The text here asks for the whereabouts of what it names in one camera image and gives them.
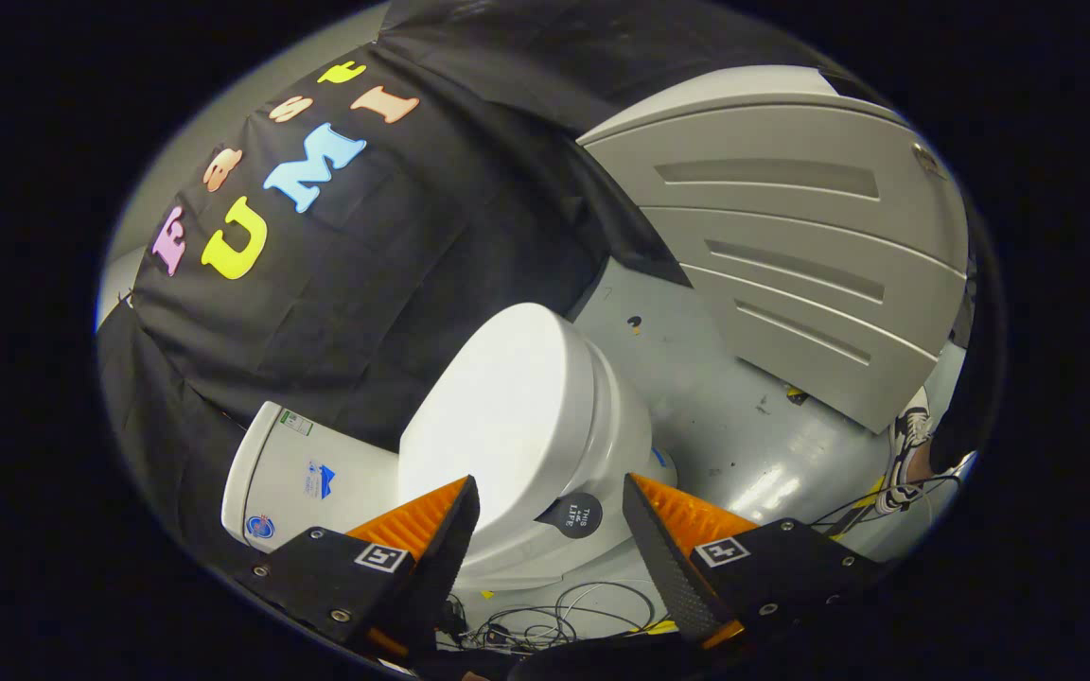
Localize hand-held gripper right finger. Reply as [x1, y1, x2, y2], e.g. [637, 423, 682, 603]
[622, 473, 887, 652]

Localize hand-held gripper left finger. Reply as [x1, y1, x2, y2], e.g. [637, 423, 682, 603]
[236, 475, 482, 663]

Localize white toilet lid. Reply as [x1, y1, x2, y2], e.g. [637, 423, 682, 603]
[397, 303, 600, 570]

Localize white ceramic toilet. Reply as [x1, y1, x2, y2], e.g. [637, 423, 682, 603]
[220, 303, 680, 593]

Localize black and white sneaker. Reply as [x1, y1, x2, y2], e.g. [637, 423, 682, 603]
[874, 386, 936, 516]

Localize black backdrop cloth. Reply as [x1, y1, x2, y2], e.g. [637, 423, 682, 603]
[96, 0, 887, 573]

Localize grey drawer cabinet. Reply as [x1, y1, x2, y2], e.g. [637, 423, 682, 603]
[577, 64, 972, 435]

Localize tangled cables beside toilet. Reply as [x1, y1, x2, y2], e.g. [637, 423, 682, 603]
[439, 581, 674, 655]

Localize tangled cables behind cabinet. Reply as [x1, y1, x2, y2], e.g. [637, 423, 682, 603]
[808, 471, 967, 542]

